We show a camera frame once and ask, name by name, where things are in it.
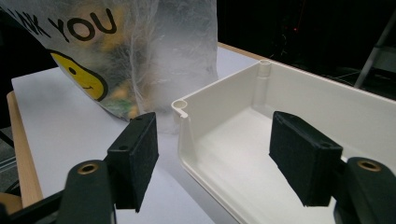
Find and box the translucent white plastic bag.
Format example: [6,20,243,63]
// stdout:
[0,0,219,134]

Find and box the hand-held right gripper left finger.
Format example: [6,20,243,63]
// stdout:
[106,111,160,214]

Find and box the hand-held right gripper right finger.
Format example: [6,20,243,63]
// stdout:
[268,110,344,208]

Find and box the grey metal stand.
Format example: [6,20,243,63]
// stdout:
[353,8,396,90]

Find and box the white plastic box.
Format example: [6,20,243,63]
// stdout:
[170,59,396,224]

